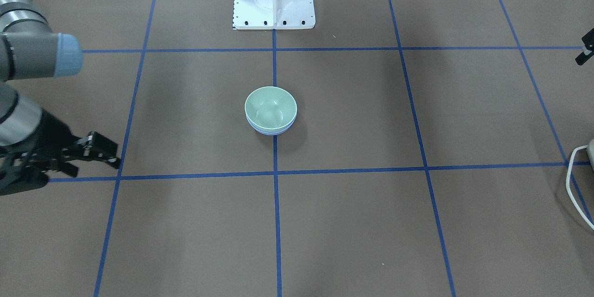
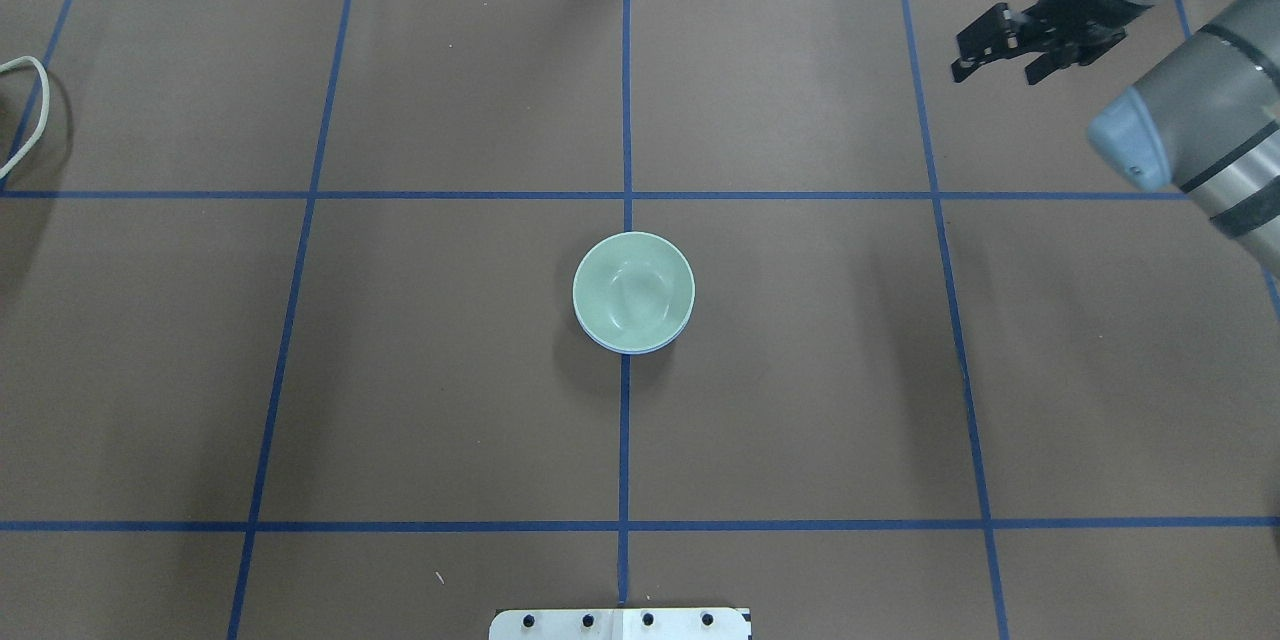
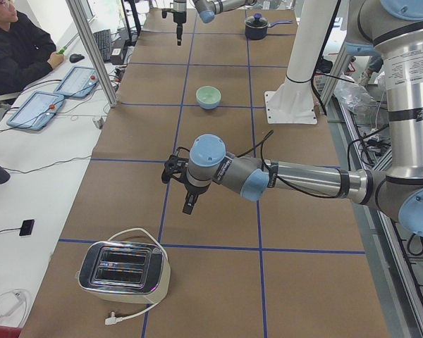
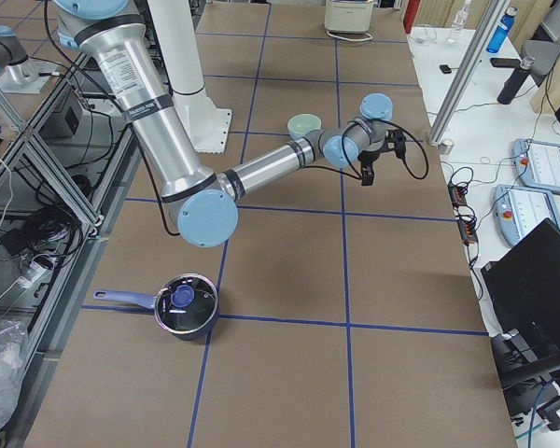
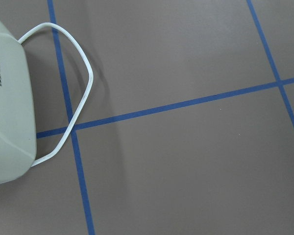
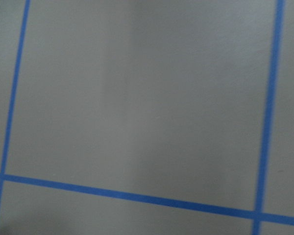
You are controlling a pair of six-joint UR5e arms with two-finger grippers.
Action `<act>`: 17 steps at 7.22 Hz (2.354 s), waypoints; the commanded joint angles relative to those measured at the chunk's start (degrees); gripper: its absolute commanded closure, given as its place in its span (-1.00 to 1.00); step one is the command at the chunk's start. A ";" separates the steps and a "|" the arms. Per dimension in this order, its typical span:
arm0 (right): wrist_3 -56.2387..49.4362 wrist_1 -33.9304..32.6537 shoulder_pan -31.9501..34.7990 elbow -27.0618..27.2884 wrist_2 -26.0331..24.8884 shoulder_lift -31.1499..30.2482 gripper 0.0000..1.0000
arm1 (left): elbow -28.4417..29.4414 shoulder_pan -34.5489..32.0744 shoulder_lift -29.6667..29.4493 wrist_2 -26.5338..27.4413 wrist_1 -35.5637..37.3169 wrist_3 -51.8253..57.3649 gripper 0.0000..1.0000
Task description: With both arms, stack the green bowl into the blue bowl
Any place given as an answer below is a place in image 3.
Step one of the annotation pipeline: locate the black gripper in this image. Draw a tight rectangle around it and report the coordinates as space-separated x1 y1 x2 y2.
173 11 185 46
182 184 209 215

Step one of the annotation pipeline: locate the green bowl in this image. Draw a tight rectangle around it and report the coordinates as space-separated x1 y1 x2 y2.
195 86 221 110

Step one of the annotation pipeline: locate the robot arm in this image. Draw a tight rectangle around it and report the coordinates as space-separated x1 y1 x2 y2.
162 0 257 46
180 1 423 237

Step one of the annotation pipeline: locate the black keyboard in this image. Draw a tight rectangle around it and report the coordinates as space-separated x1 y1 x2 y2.
92 29 111 62

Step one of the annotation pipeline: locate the dark blue lidded saucepan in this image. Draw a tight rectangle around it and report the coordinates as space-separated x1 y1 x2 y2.
245 13 294 40

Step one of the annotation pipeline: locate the white chrome toaster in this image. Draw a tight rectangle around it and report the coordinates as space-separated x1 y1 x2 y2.
78 241 171 304

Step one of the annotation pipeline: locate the black computer mouse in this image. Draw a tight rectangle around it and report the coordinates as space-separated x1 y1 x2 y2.
69 54 85 63

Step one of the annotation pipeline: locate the far blue tablet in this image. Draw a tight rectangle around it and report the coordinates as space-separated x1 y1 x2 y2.
54 66 98 99

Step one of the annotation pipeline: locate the blue tablet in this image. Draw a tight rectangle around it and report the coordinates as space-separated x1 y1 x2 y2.
54 66 98 99
6 91 65 131

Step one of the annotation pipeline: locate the near blue tablet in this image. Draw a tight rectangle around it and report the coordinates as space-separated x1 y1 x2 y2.
6 91 65 131

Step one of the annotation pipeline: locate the seated person in black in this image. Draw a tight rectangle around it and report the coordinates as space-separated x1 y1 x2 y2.
0 1 64 95

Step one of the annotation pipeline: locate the small black square device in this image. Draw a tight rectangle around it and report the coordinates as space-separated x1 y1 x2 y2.
19 219 35 237

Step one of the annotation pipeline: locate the crumpled clear plastic bag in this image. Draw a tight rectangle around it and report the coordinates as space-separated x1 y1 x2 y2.
333 75 387 116

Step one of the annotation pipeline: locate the aluminium frame post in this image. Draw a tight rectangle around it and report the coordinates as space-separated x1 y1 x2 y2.
66 0 118 108

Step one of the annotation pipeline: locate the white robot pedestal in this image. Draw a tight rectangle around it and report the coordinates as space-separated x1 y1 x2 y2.
264 1 349 125

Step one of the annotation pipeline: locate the white toaster power cord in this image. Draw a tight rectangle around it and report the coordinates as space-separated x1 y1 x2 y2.
104 227 163 326

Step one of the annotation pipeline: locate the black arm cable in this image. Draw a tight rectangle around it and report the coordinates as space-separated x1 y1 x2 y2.
238 130 343 199

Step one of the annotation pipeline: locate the white cable bundle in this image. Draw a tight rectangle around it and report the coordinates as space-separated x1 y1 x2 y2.
0 288 31 327

